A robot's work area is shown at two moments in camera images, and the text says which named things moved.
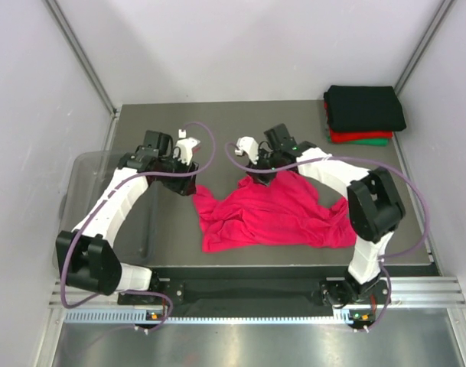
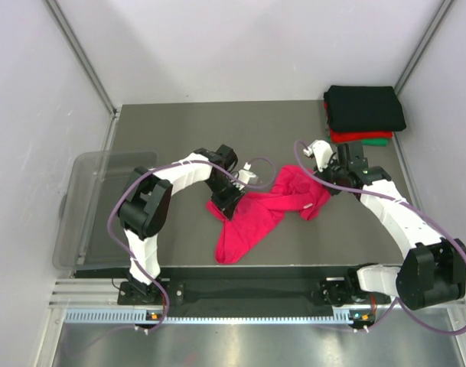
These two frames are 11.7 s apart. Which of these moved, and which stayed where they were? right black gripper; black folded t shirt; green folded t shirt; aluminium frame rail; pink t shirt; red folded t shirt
Moved: pink t shirt; right black gripper
Stayed: aluminium frame rail; green folded t shirt; black folded t shirt; red folded t shirt
